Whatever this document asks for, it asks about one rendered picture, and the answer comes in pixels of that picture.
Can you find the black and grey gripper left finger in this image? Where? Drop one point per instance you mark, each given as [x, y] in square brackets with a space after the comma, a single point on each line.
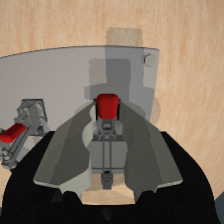
[59, 162]

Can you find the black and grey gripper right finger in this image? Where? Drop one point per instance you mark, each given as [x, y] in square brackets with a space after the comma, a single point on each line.
[156, 162]

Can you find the grey toggle clamp with red handle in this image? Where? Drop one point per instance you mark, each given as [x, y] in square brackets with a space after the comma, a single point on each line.
[23, 126]

